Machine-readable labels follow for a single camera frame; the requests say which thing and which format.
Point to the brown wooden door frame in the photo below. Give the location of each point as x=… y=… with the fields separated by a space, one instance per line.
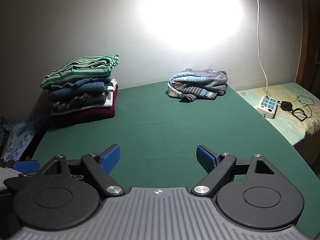
x=308 y=30

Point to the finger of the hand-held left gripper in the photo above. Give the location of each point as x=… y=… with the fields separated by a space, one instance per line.
x=26 y=166

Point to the pale patterned bed sheet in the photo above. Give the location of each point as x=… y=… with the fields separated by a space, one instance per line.
x=292 y=127

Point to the stack of folded clothes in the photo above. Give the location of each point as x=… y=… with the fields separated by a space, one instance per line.
x=82 y=90

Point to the blue patterned cloth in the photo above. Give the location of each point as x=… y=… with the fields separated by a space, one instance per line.
x=20 y=137

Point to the black power adapter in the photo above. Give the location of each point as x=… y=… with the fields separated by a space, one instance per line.
x=285 y=105

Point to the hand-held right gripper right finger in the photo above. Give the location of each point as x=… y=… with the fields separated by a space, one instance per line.
x=205 y=159

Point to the green table cloth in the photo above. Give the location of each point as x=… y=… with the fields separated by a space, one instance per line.
x=155 y=125

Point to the white power strip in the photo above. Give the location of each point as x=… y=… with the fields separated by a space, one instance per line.
x=267 y=106

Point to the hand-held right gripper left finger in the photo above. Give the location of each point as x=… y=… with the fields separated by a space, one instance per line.
x=111 y=158

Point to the grey blue-striped knit sweater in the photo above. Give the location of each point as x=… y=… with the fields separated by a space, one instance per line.
x=197 y=85

